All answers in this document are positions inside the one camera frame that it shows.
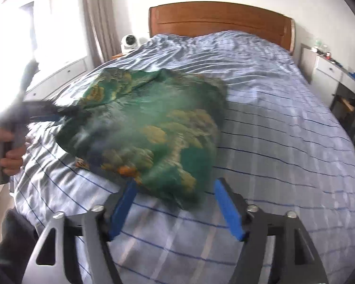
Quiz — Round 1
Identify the beige curtain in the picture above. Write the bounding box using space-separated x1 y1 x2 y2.
83 0 122 66

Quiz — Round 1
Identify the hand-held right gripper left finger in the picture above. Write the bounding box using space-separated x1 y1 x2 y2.
23 180 138 284

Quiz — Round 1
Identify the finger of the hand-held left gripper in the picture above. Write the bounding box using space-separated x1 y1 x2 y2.
32 101 83 124

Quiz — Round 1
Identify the blue striped duvet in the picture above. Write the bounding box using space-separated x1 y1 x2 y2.
10 30 355 284

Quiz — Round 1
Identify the white desk with drawers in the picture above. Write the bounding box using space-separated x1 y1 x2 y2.
299 43 355 110

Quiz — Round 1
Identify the wooden stool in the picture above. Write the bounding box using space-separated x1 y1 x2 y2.
340 96 355 111

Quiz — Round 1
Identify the white window cabinet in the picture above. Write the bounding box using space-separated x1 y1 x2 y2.
24 56 91 101

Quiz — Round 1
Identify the person's left hand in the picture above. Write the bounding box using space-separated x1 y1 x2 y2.
0 129 27 181

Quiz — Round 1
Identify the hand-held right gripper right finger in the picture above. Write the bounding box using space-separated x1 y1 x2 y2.
213 177 329 284

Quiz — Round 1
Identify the window with sheer curtain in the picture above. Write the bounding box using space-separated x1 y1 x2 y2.
0 0 88 76

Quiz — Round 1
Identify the wooden headboard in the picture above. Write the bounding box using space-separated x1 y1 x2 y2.
148 1 296 55

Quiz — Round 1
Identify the green printed padded jacket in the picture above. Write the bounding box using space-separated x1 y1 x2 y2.
55 67 228 210

